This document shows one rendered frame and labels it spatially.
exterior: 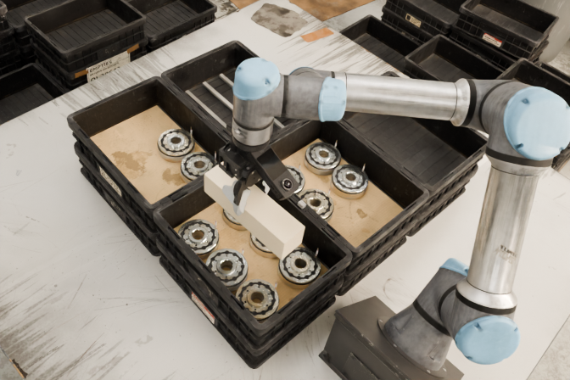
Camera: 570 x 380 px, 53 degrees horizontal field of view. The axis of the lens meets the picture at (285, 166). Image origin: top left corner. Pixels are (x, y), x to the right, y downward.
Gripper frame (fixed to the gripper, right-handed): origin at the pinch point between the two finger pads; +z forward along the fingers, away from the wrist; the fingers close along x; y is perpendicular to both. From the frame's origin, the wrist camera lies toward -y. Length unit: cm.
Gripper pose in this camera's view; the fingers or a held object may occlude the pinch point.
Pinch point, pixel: (253, 204)
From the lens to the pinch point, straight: 121.0
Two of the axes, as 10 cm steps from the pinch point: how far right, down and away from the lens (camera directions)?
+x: -6.9, 5.0, -5.3
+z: -1.0, 6.5, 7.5
